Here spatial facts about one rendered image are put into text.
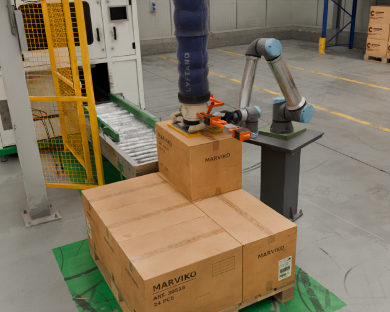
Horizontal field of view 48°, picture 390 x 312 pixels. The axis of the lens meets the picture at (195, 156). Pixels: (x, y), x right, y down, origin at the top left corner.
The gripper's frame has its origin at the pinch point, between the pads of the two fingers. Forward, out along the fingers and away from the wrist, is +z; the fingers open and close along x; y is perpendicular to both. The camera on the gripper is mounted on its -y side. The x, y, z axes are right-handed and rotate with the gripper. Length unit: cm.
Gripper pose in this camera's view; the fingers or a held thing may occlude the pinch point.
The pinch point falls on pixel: (214, 120)
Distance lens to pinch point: 288.6
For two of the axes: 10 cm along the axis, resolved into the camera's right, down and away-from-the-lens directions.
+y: -4.8, -3.1, 8.2
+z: -8.8, 1.9, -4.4
